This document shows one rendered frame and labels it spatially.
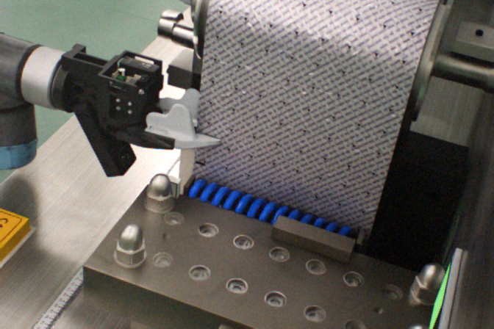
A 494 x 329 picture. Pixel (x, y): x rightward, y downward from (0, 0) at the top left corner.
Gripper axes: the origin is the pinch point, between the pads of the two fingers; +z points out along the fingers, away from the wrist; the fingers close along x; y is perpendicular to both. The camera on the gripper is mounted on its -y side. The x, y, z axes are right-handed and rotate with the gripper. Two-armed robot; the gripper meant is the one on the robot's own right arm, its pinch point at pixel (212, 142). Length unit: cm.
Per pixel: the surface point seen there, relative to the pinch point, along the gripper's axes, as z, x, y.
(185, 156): -6.3, 7.8, -9.8
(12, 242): -22.5, -10.6, -17.8
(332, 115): 14.0, -0.3, 8.8
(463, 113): 30, 56, -19
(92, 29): -128, 194, -109
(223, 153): 1.8, -0.2, -0.9
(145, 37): -105, 199, -109
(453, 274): 29.7, -23.8, 12.8
